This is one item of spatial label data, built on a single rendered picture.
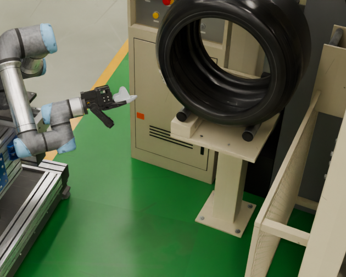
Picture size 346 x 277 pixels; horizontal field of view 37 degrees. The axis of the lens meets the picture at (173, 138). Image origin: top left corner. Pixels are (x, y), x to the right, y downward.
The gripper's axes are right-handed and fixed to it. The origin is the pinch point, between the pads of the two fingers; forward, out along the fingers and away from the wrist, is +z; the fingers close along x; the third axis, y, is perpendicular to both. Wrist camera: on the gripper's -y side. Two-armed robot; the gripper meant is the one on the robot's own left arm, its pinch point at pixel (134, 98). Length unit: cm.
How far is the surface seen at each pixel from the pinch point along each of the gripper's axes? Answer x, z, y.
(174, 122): 2.3, 14.3, -14.5
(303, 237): -74, 32, -32
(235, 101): 4.4, 41.4, -12.8
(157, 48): -3.3, 12.4, 17.5
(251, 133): -17.5, 39.4, -19.5
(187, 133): 0.0, 17.9, -19.6
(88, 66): 221, -9, -25
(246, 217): 49, 52, -95
